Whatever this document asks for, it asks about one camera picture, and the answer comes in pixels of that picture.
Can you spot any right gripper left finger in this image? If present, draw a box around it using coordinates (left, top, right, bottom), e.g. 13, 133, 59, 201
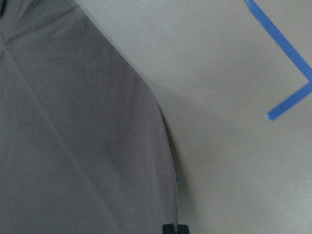
162, 224, 175, 234

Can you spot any dark brown t-shirt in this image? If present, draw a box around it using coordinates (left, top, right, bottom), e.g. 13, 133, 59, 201
0, 0, 178, 234

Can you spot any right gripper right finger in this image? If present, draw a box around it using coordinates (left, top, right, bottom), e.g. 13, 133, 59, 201
177, 224, 190, 234

